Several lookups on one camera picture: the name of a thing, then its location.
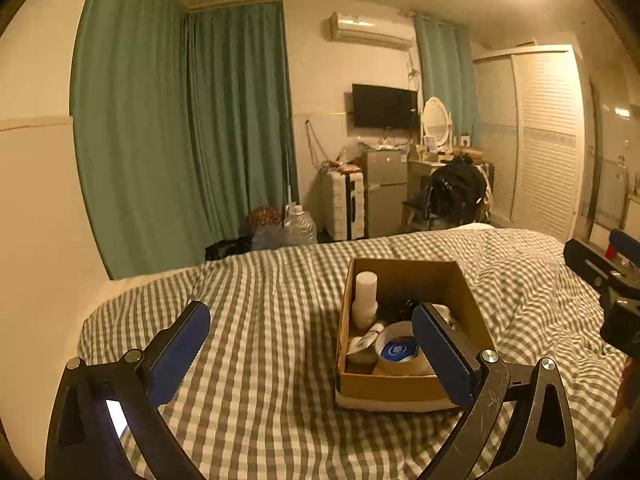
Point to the white sock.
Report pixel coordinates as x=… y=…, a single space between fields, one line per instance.
x=447 y=317

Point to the grey white checkered blanket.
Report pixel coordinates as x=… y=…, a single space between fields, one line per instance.
x=260 y=320

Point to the red fire extinguisher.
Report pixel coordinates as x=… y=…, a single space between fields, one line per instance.
x=610 y=252

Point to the white suitcase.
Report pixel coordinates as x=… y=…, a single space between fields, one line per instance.
x=337 y=205

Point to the white plastic bottle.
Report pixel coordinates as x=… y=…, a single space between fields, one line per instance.
x=365 y=295

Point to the white oval mirror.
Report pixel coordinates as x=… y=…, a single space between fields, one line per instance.
x=436 y=120

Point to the white air conditioner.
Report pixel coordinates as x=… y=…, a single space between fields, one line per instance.
x=370 y=30

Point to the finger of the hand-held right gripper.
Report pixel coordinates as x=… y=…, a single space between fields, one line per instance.
x=585 y=260
x=624 y=241

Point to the clear water jug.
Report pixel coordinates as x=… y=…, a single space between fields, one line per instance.
x=300 y=227

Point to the white squeeze tube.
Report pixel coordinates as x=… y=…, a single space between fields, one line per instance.
x=370 y=335

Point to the clear plastic bag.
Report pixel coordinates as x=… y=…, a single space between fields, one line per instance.
x=351 y=152

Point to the black wall television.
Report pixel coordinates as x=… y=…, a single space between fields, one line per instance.
x=384 y=106

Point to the black backpack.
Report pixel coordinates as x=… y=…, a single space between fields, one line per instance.
x=455 y=190

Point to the brown cardboard box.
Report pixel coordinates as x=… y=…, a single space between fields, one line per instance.
x=400 y=387

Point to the green curtain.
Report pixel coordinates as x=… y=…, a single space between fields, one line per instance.
x=130 y=125
x=445 y=75
x=240 y=120

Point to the white phone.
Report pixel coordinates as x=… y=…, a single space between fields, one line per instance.
x=116 y=417

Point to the small grey fridge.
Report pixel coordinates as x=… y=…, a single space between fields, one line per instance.
x=384 y=190

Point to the white louvred wardrobe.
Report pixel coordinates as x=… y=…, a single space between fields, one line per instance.
x=540 y=140

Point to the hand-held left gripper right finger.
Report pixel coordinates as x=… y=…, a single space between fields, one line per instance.
x=442 y=350

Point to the brown patterned bag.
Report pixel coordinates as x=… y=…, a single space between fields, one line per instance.
x=264 y=217

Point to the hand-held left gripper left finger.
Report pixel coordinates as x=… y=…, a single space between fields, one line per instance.
x=182 y=345

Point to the beige tape roll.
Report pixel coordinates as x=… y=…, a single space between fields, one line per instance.
x=395 y=332

